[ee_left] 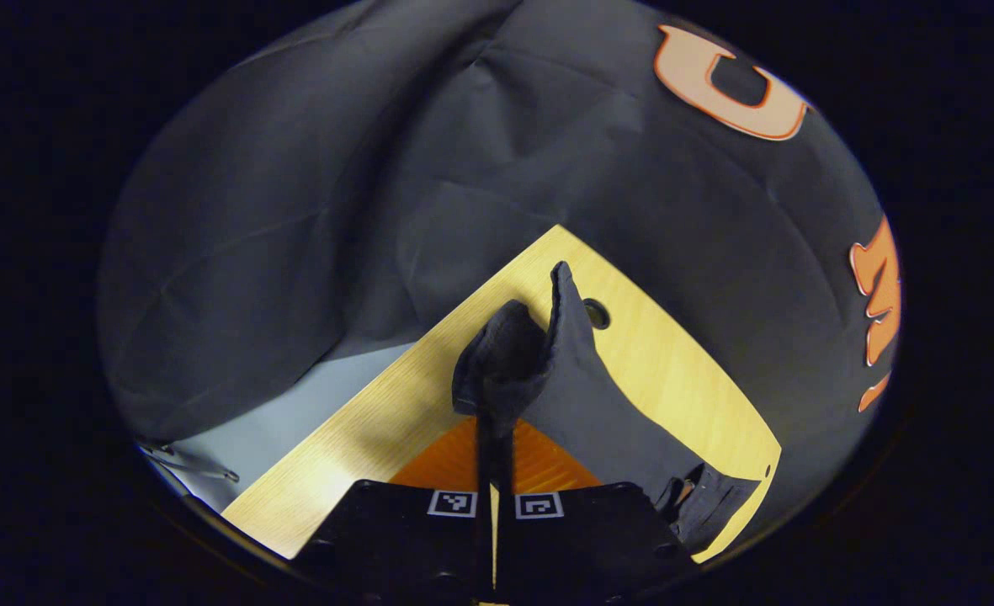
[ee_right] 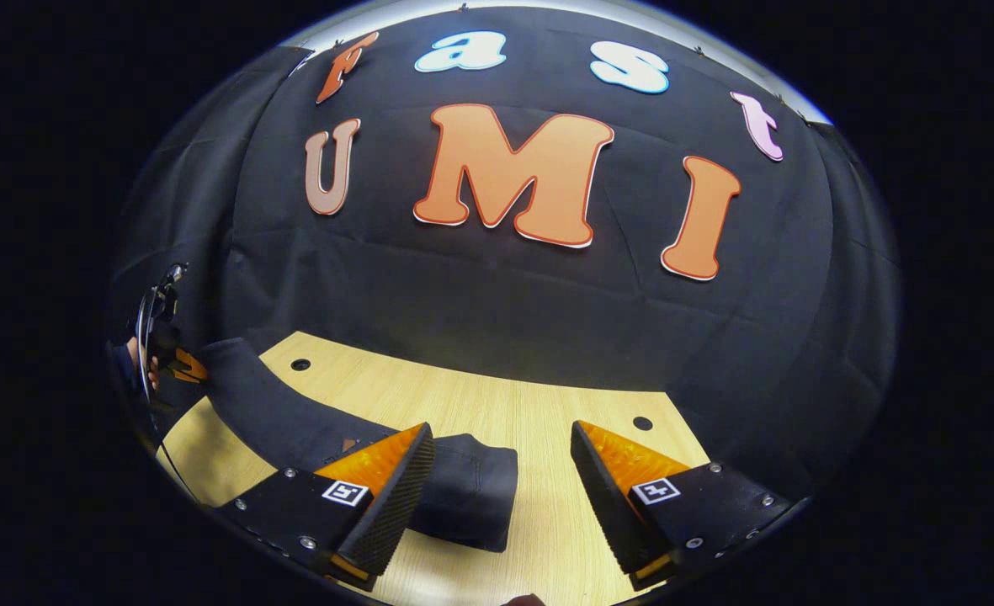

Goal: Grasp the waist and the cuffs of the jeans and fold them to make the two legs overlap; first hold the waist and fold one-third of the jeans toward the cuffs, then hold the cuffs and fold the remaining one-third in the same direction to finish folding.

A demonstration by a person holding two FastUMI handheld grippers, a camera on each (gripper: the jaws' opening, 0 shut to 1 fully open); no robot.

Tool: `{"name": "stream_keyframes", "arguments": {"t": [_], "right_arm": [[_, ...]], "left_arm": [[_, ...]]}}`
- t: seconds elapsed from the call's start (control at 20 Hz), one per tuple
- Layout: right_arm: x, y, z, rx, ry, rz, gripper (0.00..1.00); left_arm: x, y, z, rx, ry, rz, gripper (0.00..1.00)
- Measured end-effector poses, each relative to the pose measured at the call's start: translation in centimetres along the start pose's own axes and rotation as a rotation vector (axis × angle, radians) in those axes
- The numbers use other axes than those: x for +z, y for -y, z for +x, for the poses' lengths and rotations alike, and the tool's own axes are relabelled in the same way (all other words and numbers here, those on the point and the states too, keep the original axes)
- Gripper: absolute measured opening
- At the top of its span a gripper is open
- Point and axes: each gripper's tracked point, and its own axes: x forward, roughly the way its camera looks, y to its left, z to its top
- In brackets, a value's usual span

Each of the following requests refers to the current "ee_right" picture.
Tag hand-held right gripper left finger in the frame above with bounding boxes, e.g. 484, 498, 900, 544
215, 423, 436, 590

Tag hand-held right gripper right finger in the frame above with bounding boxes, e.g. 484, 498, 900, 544
571, 421, 794, 590

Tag dark grey jeans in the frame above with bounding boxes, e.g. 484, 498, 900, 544
200, 337, 519, 554

